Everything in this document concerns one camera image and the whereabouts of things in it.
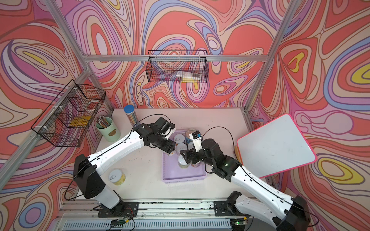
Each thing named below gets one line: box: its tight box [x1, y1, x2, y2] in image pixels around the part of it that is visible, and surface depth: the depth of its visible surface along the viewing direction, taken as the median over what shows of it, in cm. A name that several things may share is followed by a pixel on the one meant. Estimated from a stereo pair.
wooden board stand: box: [234, 145, 241, 159], surface depth 91 cm
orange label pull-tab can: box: [173, 133, 185, 144], surface depth 97 cm
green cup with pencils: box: [95, 115, 121, 142], surface depth 95 cm
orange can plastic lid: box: [187, 141, 195, 151], surface depth 92 cm
